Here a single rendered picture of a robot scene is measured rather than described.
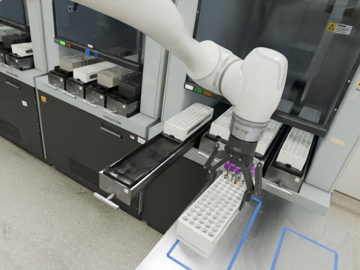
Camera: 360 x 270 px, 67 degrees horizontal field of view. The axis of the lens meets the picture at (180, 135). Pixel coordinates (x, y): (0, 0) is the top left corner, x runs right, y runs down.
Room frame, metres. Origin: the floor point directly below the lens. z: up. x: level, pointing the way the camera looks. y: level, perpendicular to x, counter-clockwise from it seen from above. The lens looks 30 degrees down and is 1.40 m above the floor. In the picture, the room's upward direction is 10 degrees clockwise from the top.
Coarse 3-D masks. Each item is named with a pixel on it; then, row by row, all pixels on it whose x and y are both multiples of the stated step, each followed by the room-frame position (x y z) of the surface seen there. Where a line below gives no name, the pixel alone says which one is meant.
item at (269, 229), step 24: (264, 192) 0.72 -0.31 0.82; (240, 216) 0.59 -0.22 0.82; (264, 216) 0.61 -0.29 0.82; (288, 216) 0.62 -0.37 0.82; (312, 216) 0.64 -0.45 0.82; (168, 240) 0.47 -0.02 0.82; (240, 240) 0.50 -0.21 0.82; (264, 240) 0.52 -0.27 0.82; (288, 240) 0.53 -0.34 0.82; (312, 240) 0.55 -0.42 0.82; (336, 240) 0.56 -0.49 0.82; (144, 264) 0.39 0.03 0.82; (168, 264) 0.40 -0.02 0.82; (192, 264) 0.41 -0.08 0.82; (216, 264) 0.42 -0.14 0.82; (240, 264) 0.43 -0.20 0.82; (264, 264) 0.44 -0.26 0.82; (288, 264) 0.45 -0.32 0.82; (312, 264) 0.47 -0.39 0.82; (336, 264) 0.48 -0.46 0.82
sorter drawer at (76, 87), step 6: (72, 78) 1.42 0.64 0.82; (78, 78) 1.42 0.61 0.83; (66, 84) 1.41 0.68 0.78; (72, 84) 1.39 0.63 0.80; (78, 84) 1.38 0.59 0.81; (84, 84) 1.38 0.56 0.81; (90, 84) 1.41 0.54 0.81; (66, 90) 1.41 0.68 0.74; (72, 90) 1.39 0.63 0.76; (78, 90) 1.37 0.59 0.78; (84, 90) 1.36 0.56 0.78; (72, 96) 1.33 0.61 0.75
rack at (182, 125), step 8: (200, 104) 1.25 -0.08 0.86; (184, 112) 1.14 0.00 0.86; (192, 112) 1.14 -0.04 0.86; (200, 112) 1.17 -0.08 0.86; (208, 112) 1.17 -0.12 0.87; (168, 120) 1.03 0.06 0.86; (176, 120) 1.05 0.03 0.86; (184, 120) 1.05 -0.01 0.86; (192, 120) 1.07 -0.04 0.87; (200, 120) 1.09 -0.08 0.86; (208, 120) 1.19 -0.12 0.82; (168, 128) 0.99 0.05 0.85; (176, 128) 0.98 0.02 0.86; (184, 128) 0.99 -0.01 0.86; (192, 128) 1.10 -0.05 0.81; (176, 136) 0.97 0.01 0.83; (184, 136) 0.97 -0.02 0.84
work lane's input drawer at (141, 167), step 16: (208, 128) 1.16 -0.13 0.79; (144, 144) 0.89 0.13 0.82; (160, 144) 0.93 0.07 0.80; (176, 144) 0.95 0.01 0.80; (192, 144) 1.01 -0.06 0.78; (128, 160) 0.79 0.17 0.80; (144, 160) 0.80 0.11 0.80; (160, 160) 0.80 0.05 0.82; (176, 160) 0.89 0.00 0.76; (112, 176) 0.68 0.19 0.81; (128, 176) 0.70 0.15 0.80; (144, 176) 0.72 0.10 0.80; (96, 192) 0.66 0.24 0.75; (112, 192) 0.67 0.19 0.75; (128, 192) 0.64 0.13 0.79
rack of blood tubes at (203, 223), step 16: (208, 192) 0.61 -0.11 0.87; (224, 192) 0.61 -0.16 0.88; (240, 192) 0.62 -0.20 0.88; (192, 208) 0.53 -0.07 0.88; (208, 208) 0.54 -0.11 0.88; (224, 208) 0.55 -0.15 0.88; (192, 224) 0.48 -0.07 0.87; (208, 224) 0.49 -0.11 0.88; (224, 224) 0.49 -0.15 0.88; (192, 240) 0.45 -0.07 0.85; (208, 240) 0.43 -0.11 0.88; (208, 256) 0.44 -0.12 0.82
